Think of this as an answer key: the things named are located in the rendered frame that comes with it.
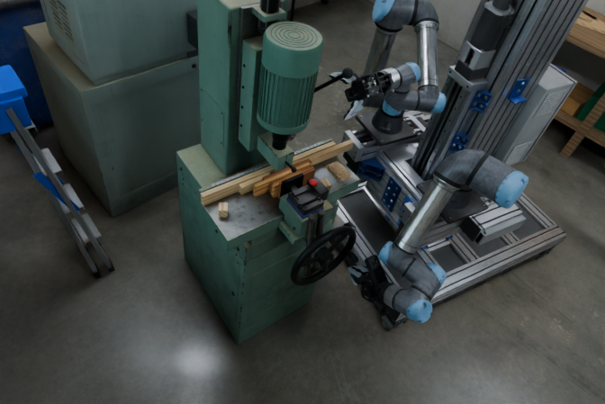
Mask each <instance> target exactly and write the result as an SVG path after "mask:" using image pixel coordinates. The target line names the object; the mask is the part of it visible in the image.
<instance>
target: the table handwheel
mask: <svg viewBox="0 0 605 404"><path fill-rule="evenodd" d="M339 235H341V236H340V237H339V239H338V240H337V241H336V242H335V243H334V244H333V245H332V246H331V247H329V248H327V247H323V246H322V245H323V244H324V243H326V242H327V241H329V240H331V239H332V238H334V237H337V236H339ZM347 235H348V242H347V244H346V245H345V247H344V248H343V250H342V251H341V252H340V253H339V255H338V256H337V257H336V258H335V259H334V255H333V254H332V253H331V252H332V251H333V250H334V249H335V248H336V247H337V246H338V245H339V244H340V242H341V241H342V240H343V239H344V238H345V237H346V236H347ZM356 239H357V234H356V232H355V230H354V229H353V228H351V227H349V226H342V227H337V228H334V229H332V230H330V231H328V232H326V233H324V234H323V235H321V236H320V237H318V238H317V239H316V238H315V237H313V242H312V243H311V244H310V245H309V246H307V247H306V248H305V249H304V250H303V252H302V253H301V254H300V255H299V256H298V258H297V259H296V261H295V262H294V264H293V267H292V270H291V280H292V282H293V283H294V284H296V285H300V286H304V285H308V284H311V283H315V282H317V281H319V280H320V279H321V278H323V277H324V276H326V275H327V274H329V273H330V272H331V271H333V270H334V269H335V268H336V267H337V266H338V265H339V264H340V263H341V262H342V261H343V260H344V259H345V258H346V257H347V256H348V254H347V253H346V251H347V250H348V249H349V250H350V251H351V250H352V248H353V246H354V245H355V242H356ZM313 252H314V253H315V256H314V258H312V259H310V260H307V259H308V258H309V257H310V255H311V254H312V253H313ZM333 259H334V260H333ZM306 260H307V261H306ZM332 260H333V261H332ZM315 262H318V263H319V264H320V265H321V266H322V268H323V269H321V270H320V271H319V272H318V273H316V274H313V275H311V276H308V277H305V278H299V276H298V275H299V272H300V270H301V268H302V267H304V266H306V265H309V264H312V263H315Z"/></svg>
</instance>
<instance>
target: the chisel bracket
mask: <svg viewBox="0 0 605 404"><path fill-rule="evenodd" d="M272 142H273V138H272V132H271V131H269V132H266V133H263V134H260V135H258V137H257V150H258V151H259V152H260V153H261V154H262V156H263V157H264V158H265V159H266V160H267V161H268V162H269V164H270V165H271V166H272V167H273V168H274V169H275V170H276V171H280V170H282V169H285V168H287V167H288V165H287V164H286V163H285V161H287V162H288V163H289V164H290V165H292V164H293V155H294V151H293V150H292V149H291V148H290V147H289V146H288V145H287V144H286V148H285V149H283V150H277V149H274V148H273V147H272Z"/></svg>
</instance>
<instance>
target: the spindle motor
mask: <svg viewBox="0 0 605 404"><path fill-rule="evenodd" d="M322 48H323V39H322V37H321V34H320V33H319V32H318V31H317V30H315V29H314V28H312V27H311V26H309V25H307V24H304V23H300V22H276V23H273V24H271V25H270V26H268V27H267V29H266V31H265V32H264V37H263V48H262V59H261V70H260V81H259V92H258V103H257V120H258V122H259V124H260V125H261V126H262V127H263V128H265V129H266V130H269V131H271V132H274V133H276V134H282V135H291V134H295V133H298V132H301V131H303V130H304V129H305V128H306V127H307V126H308V123H309V119H310V114H311V108H312V100H313V95H314V90H315V86H316V81H317V75H318V71H319V66H320V62H321V53H322Z"/></svg>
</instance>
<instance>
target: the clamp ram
mask: <svg viewBox="0 0 605 404"><path fill-rule="evenodd" d="M303 177H304V174H303V173H301V174H299V175H295V176H293V177H291V178H288V179H286V180H284V181H282V184H281V191H280V196H279V198H280V197H281V196H283V195H285V194H288V193H289V192H292V191H294V190H296V189H298V188H301V187H302V185H303Z"/></svg>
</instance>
